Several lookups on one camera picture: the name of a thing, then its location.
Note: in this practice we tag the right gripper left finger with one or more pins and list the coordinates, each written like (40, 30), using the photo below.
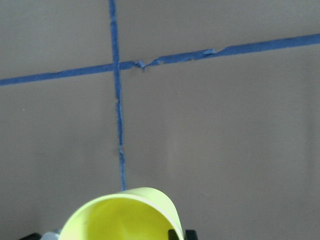
(32, 236)

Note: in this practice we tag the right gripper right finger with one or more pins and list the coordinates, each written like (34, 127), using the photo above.
(188, 235)

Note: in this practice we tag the yellow plastic cup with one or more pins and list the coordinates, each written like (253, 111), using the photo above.
(143, 213)

